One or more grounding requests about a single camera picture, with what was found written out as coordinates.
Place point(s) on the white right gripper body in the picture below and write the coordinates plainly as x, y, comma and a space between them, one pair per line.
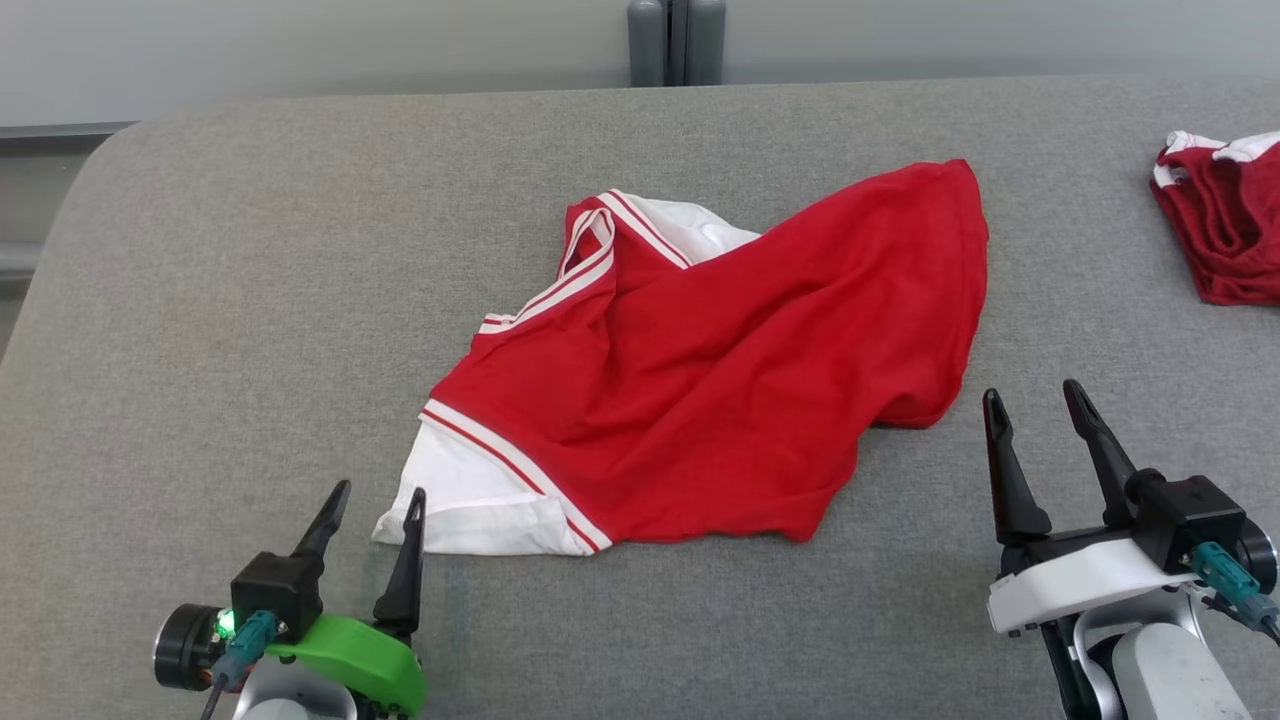
1080, 580

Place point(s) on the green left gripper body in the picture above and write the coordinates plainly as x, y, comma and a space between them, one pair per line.
370, 655

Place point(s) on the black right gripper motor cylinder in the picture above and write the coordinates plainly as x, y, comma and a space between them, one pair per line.
1260, 555

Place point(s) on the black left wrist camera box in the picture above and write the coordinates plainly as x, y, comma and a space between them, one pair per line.
275, 595

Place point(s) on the red shorts with white stripe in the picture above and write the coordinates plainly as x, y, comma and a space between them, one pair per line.
1230, 230

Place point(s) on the grey metal partition post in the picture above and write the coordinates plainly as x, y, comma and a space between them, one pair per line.
648, 40

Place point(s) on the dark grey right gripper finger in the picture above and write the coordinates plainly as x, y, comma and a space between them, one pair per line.
1015, 490
1105, 460

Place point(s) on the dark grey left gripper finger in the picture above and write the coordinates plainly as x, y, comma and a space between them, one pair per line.
405, 580
325, 525

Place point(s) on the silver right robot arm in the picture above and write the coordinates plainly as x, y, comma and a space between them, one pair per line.
1170, 670

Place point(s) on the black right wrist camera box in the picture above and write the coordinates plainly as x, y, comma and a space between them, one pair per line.
1190, 520

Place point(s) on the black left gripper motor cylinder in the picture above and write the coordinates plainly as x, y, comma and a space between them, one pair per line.
185, 648

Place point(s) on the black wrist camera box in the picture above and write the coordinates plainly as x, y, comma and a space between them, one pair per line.
1190, 520
275, 595

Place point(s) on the red jersey with white sleeves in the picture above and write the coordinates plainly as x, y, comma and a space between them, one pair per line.
750, 380

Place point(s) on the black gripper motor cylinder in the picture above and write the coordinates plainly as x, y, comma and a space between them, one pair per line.
185, 648
1260, 555

